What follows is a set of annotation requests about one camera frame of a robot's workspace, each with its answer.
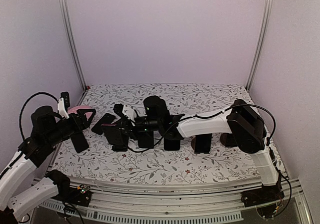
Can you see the teal phone dark screen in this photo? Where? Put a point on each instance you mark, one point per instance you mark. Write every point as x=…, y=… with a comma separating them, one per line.
x=203, y=143

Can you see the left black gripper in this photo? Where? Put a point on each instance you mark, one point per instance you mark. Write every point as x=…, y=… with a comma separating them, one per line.
x=84, y=123

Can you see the right aluminium frame post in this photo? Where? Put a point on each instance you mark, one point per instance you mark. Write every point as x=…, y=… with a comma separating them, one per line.
x=259, y=46

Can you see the black phone face down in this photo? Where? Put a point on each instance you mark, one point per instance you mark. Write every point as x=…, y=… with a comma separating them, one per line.
x=105, y=119

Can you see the left aluminium frame post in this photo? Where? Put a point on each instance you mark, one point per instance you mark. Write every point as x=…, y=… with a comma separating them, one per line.
x=72, y=44

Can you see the aluminium frame post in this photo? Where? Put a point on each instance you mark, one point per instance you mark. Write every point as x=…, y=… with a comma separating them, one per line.
x=72, y=44
x=259, y=46

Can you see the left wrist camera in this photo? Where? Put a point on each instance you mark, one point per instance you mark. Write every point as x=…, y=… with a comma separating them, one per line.
x=63, y=104

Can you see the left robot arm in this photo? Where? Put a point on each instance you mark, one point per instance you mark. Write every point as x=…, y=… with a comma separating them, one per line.
x=49, y=129

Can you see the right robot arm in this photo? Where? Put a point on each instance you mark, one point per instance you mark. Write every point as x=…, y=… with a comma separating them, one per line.
x=239, y=125

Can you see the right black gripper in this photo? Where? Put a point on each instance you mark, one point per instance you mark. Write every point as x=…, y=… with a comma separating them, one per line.
x=127, y=125

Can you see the black phone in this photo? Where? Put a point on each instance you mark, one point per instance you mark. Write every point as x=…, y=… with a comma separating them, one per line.
x=230, y=141
x=79, y=142

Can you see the dark round base stand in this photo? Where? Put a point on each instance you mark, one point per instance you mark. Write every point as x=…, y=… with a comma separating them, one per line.
x=193, y=142

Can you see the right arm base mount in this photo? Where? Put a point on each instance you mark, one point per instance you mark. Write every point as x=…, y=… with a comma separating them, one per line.
x=271, y=199

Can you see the black folding phone stand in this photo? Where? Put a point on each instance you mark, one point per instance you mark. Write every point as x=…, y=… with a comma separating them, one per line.
x=115, y=138

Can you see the blue phone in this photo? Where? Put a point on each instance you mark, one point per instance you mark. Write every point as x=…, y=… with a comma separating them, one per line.
x=171, y=145
x=145, y=140

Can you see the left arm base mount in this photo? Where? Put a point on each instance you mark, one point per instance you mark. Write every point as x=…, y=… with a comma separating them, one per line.
x=80, y=196

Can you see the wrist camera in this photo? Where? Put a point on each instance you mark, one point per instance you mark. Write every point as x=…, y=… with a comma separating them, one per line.
x=125, y=111
x=63, y=104

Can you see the wooden round base stand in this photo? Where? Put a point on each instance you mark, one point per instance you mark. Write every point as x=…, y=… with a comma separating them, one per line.
x=223, y=138

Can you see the floral table mat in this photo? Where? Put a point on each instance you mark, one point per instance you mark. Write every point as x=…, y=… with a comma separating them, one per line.
x=158, y=166

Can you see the pink round dish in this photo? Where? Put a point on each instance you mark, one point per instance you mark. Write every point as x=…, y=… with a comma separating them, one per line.
x=76, y=108

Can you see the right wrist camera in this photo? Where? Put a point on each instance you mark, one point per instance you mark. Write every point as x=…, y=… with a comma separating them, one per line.
x=125, y=111

